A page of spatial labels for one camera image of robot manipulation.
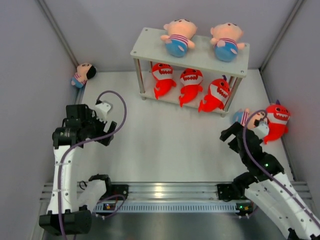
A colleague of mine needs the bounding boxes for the red shark plush round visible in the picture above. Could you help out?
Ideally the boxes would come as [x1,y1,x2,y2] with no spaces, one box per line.
[151,62,177,100]

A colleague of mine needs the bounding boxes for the pink doll striped shirt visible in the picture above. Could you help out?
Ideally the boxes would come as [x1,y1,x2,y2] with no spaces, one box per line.
[210,22,246,63]

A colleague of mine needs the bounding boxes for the pink doll blue pants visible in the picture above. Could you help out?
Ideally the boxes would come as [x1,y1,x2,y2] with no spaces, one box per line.
[160,18,198,58]

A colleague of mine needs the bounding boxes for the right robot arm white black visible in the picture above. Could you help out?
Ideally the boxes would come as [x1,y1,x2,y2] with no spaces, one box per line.
[220,121,320,240]

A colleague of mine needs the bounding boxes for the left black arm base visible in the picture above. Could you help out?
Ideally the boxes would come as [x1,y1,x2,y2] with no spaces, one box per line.
[107,184,129,199]

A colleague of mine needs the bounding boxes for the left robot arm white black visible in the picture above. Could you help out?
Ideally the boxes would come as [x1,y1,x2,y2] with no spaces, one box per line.
[38,100,117,236]

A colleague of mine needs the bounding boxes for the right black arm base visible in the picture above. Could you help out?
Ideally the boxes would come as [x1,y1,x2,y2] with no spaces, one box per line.
[217,183,246,202]

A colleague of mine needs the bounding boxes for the white two-tier shelf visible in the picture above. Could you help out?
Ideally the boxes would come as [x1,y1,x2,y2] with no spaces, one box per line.
[130,27,250,117]

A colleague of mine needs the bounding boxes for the pink doll black eyebrows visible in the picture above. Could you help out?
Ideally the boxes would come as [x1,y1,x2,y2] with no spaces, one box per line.
[232,108,266,130]

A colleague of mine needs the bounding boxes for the black-haired doll left corner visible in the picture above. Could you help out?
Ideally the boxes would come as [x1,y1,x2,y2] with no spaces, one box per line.
[70,63,97,89]

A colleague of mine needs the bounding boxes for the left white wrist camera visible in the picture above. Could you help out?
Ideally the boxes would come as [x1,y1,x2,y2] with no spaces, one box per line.
[94,100,113,123]

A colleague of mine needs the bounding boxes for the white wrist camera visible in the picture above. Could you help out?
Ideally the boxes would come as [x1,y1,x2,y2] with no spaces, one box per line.
[252,120,270,139]
[94,100,113,123]

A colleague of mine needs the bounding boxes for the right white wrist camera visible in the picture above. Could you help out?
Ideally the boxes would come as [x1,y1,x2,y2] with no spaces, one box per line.
[252,120,270,139]

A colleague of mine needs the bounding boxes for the white slotted cable duct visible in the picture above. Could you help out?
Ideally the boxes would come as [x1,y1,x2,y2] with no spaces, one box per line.
[93,202,240,214]

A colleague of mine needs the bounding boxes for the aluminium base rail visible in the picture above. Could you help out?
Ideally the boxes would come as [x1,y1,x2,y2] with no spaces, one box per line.
[40,181,312,202]

